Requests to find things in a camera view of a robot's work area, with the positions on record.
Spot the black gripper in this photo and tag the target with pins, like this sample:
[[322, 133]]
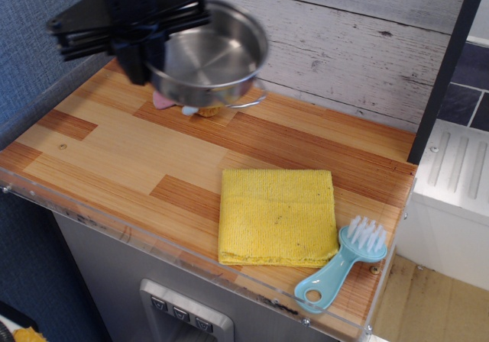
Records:
[[121, 26]]

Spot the stainless steel pot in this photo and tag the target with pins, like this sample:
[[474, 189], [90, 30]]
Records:
[[213, 65]]

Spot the yellow folded cloth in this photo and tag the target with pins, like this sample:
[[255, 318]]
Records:
[[277, 217]]

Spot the blue brown plush elephant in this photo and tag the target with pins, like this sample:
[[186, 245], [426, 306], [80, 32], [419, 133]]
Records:
[[161, 102]]

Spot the silver dispenser button panel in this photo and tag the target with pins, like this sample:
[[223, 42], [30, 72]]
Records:
[[176, 317]]

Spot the clear acrylic edge guard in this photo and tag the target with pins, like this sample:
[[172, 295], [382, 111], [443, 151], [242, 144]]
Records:
[[113, 256]]

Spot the light blue scrub brush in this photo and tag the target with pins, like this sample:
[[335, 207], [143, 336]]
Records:
[[363, 240]]

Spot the yellow black object bottom left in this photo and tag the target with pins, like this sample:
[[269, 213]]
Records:
[[11, 331]]

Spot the white ribbed cabinet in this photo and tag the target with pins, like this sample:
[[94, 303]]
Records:
[[445, 226]]

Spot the right dark shelf post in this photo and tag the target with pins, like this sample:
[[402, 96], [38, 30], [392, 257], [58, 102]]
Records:
[[453, 52]]

